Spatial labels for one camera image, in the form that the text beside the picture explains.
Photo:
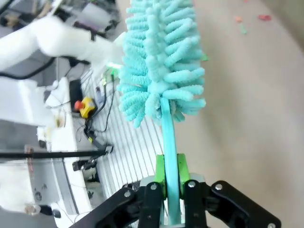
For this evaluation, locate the black clamp bar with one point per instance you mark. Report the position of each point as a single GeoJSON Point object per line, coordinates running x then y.
{"type": "Point", "coordinates": [59, 154]}

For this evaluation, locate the teal chenille duster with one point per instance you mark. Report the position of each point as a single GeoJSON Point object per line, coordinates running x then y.
{"type": "Point", "coordinates": [161, 59]}

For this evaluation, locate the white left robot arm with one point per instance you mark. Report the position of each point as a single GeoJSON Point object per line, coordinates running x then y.
{"type": "Point", "coordinates": [59, 38]}

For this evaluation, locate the yellow emergency stop button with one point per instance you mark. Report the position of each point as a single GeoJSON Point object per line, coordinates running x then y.
{"type": "Point", "coordinates": [85, 107]}

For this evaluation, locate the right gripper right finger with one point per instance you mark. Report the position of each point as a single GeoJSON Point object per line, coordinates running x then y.
{"type": "Point", "coordinates": [213, 206]}

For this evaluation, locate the green paper scrap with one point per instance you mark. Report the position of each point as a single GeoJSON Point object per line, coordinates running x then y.
{"type": "Point", "coordinates": [204, 57]}
{"type": "Point", "coordinates": [243, 29]}

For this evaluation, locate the orange paper scrap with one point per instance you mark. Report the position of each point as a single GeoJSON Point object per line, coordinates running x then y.
{"type": "Point", "coordinates": [238, 19]}

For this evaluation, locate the aluminium slotted base plate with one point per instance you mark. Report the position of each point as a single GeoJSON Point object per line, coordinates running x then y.
{"type": "Point", "coordinates": [123, 147]}

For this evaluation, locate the red paper scrap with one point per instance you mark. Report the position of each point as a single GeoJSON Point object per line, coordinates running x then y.
{"type": "Point", "coordinates": [264, 17]}

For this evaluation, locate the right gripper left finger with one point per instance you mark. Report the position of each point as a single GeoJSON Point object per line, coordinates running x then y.
{"type": "Point", "coordinates": [142, 204]}

